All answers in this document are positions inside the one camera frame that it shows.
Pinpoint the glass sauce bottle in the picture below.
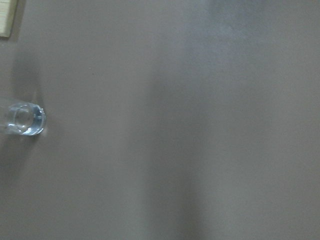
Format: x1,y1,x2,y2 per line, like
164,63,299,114
0,97,47,136

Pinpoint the wooden cutting board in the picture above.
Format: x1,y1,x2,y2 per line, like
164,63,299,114
0,0,18,38

